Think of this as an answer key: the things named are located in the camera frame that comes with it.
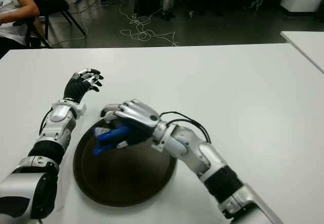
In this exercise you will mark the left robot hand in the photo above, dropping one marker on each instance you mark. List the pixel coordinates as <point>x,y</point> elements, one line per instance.
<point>74,90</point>

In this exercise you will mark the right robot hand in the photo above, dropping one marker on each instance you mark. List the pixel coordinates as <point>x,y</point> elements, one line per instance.
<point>139,112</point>

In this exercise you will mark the blue Oreo cookie pack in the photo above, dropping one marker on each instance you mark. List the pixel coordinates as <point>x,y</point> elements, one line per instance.
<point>111,135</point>

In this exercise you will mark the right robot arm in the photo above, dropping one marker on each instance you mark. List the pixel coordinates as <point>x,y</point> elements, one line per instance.
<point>202,155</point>

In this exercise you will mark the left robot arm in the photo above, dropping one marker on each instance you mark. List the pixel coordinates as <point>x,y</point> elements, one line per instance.
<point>57,123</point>

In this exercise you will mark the round dark brown tray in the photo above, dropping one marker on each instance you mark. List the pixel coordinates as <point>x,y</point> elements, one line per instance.
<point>126,178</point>

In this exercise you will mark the seated person in white shirt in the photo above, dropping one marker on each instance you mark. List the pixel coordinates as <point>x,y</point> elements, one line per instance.
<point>12,9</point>

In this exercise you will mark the white side table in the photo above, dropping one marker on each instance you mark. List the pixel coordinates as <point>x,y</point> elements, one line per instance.
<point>306,42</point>

